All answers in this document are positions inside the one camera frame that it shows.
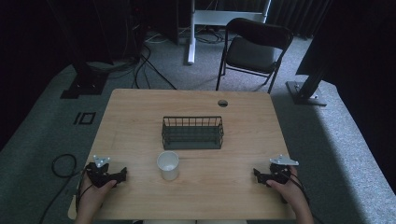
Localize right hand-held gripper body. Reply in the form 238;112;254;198
262;154;301;187

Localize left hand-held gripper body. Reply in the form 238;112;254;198
84;154;121;189

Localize white cup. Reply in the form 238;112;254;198
156;150;180;182

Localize black wire basket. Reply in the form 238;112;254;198
161;116;225;151

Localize person's right hand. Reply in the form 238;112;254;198
265;166;308;210

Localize person's left hand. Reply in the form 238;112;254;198
76;170;118;216

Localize black metal stand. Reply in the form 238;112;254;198
285;59;331;107
46;0;110;100

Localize black folding chair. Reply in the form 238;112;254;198
215;17;294;95

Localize dark curtain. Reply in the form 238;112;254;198
266;0;334;40

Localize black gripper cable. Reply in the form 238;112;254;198
281;169;326;224
38;153;94;224

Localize black floor cables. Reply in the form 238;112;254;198
87;31;177;91

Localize white desk frame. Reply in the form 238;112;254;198
187;0;273;66

